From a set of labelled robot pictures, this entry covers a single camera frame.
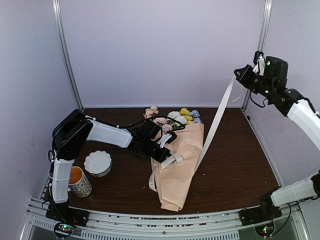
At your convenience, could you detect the aluminium frame post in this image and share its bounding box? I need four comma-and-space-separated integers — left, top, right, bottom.
52, 0, 85, 111
241, 0, 273, 114

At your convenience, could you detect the left aluminium frame post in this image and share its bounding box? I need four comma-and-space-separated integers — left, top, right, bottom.
52, 0, 85, 111

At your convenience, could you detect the aluminium front rail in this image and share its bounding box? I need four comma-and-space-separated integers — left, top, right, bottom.
23, 194, 305, 240

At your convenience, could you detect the right aluminium frame post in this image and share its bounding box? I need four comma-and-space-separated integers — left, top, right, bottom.
241, 0, 273, 114

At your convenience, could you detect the white printed ribbon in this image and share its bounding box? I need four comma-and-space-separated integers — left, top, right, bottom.
148, 74, 242, 193

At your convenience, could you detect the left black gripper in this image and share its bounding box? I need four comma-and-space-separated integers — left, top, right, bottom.
142, 138, 174, 164

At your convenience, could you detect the yellow flower stem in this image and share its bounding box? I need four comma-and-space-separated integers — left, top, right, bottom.
179, 108, 194, 125

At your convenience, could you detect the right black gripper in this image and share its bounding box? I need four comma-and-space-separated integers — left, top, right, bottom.
234, 64, 275, 99

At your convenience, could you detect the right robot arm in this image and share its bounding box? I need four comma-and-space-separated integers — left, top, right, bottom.
233, 56, 320, 221

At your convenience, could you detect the white scalloped bowl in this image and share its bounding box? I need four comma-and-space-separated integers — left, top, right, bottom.
83, 150, 113, 178

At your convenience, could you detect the pink and green wrapping paper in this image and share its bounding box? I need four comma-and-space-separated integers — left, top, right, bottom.
149, 123, 205, 212

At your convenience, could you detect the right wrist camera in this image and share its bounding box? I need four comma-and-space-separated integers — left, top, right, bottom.
253, 51, 266, 76

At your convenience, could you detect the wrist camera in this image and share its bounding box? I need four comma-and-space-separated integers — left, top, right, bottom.
253, 51, 266, 76
156, 132, 177, 148

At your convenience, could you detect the patterned mug with orange inside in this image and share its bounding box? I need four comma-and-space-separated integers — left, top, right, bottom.
68, 166, 92, 198

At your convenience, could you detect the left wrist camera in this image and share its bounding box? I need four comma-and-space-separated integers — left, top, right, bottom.
156, 132, 177, 148

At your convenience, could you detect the blue flower stem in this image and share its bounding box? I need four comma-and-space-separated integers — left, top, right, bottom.
189, 110, 202, 124

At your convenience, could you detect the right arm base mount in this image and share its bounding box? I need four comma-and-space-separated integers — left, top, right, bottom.
238, 206, 282, 238

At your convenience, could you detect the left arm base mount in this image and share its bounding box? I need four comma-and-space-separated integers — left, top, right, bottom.
45, 208, 89, 239

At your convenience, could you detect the peach blossom stem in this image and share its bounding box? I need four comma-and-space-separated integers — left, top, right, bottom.
143, 106, 159, 119

